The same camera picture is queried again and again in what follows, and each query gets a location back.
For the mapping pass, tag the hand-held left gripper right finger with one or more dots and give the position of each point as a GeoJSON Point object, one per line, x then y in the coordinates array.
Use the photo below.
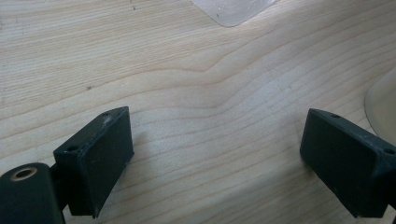
{"type": "Point", "coordinates": [342, 161]}

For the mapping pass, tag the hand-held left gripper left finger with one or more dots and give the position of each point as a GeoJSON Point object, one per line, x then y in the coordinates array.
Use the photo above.
{"type": "Point", "coordinates": [99, 165]}

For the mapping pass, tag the pale round plate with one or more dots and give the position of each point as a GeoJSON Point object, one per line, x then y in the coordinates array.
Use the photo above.
{"type": "Point", "coordinates": [383, 107]}

